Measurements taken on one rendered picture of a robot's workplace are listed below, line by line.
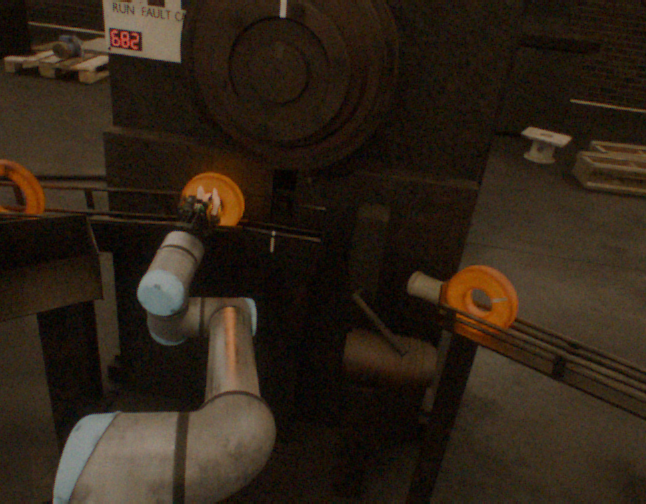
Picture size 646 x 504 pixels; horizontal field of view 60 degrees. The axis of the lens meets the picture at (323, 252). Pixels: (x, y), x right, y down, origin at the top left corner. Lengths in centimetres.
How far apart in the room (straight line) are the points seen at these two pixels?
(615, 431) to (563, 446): 24
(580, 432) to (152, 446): 169
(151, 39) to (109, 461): 103
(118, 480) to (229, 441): 13
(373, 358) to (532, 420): 91
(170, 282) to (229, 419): 47
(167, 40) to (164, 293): 63
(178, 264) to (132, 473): 56
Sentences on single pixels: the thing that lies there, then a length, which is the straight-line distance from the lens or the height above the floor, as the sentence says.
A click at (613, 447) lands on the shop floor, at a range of 219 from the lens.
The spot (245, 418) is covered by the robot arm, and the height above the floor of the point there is 80.
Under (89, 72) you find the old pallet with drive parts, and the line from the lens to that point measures 573.
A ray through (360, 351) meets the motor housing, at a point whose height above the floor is 51.
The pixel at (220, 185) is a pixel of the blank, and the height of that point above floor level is 80.
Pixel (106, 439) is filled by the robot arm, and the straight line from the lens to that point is 74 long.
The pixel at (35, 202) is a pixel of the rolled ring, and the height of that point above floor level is 68.
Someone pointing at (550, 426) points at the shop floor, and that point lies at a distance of 215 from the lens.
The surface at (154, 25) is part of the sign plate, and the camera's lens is 147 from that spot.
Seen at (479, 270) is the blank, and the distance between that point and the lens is 124.
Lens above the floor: 135
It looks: 29 degrees down
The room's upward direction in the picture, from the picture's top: 7 degrees clockwise
